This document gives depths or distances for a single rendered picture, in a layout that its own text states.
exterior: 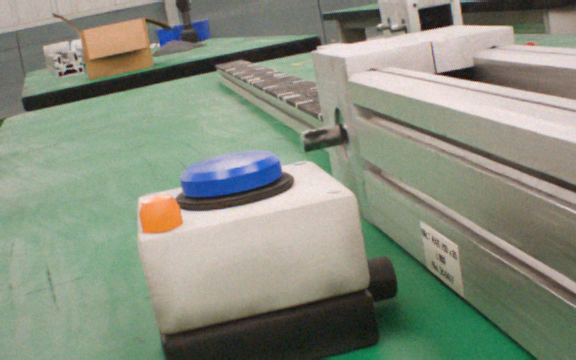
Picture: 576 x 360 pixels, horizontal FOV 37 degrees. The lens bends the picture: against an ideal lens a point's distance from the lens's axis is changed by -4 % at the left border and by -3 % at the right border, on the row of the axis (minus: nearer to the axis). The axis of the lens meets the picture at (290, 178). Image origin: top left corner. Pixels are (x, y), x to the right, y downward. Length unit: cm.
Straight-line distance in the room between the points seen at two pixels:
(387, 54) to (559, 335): 24
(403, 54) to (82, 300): 21
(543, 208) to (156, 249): 13
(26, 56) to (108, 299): 1105
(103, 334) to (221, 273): 11
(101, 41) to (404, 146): 230
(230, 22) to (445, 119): 1142
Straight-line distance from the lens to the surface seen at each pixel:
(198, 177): 33
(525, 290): 30
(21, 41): 1148
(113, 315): 43
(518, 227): 29
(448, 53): 49
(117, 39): 266
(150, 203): 31
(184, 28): 406
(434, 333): 34
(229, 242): 31
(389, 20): 163
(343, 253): 32
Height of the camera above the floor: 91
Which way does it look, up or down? 12 degrees down
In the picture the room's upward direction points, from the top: 10 degrees counter-clockwise
